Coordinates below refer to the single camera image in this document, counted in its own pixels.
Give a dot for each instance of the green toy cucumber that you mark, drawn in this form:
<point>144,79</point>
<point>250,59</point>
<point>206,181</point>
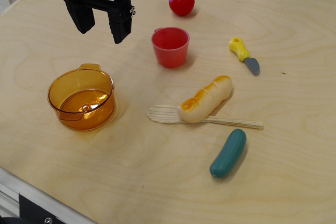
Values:
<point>229,155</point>

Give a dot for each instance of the toy bread loaf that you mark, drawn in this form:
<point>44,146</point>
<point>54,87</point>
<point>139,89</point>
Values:
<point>206,100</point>

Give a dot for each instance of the aluminium table frame rail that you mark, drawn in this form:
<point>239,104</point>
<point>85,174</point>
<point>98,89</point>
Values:
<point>12,186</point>

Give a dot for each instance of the wooden spatula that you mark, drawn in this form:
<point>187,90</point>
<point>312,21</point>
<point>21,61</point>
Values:
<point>167,114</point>

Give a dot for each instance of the red plastic cup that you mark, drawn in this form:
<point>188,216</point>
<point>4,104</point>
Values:
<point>170,45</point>

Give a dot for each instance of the yellow handled toy knife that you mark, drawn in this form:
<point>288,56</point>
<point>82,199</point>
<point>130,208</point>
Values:
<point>237,46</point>

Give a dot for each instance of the black bracket at table corner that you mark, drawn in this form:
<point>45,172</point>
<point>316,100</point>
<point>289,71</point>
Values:
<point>30,211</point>

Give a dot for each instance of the orange transparent plastic pot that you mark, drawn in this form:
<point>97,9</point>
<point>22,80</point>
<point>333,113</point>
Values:
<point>83,99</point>

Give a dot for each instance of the red toy tomato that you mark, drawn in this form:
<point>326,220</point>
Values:
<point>181,7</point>

